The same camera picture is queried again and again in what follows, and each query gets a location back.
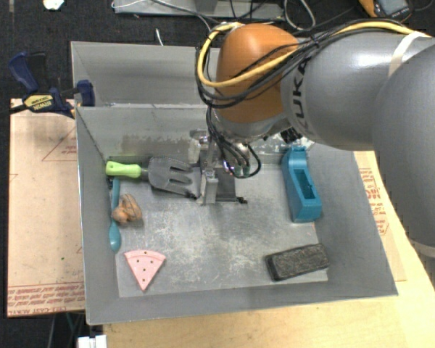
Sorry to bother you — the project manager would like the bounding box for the grey metal bin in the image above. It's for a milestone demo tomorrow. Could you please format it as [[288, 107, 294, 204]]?
[[70, 41, 399, 326]]

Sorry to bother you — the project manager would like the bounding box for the blue rectangular plastic holder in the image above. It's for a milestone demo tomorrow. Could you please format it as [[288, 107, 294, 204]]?
[[280, 146, 323, 224]]

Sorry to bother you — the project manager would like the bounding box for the pink toy watermelon slice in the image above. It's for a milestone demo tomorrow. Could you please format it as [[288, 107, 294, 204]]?
[[123, 249, 167, 292]]

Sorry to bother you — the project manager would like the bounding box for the teal plastic spoon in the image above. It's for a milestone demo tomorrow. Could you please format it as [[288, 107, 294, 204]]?
[[108, 177, 123, 252]]

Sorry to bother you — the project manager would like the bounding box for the dark green flat block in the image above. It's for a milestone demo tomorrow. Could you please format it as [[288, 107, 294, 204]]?
[[265, 243, 331, 283]]

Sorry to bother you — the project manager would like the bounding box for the brown cardboard board red print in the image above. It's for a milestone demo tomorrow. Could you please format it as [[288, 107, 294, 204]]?
[[7, 98, 407, 318]]

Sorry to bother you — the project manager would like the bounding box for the green-handled grey spatula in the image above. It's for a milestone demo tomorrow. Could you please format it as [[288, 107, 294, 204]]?
[[105, 156, 204, 199]]

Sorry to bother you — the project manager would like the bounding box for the black cylinder on white bracket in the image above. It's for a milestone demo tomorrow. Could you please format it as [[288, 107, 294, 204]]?
[[279, 128, 301, 145]]

